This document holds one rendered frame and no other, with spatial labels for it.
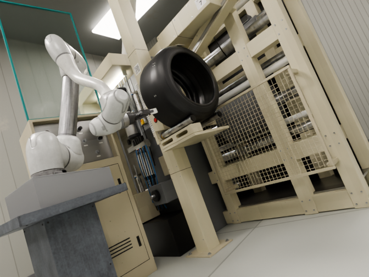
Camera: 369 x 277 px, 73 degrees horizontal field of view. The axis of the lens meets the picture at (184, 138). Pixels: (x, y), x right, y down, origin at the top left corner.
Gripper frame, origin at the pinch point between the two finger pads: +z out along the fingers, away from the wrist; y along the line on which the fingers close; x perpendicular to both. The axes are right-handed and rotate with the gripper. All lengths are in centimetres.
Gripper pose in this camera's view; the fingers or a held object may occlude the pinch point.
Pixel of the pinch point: (152, 111)
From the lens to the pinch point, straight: 157.7
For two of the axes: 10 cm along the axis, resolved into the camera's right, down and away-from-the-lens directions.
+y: -6.2, 3.3, 7.1
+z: 6.5, -2.9, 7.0
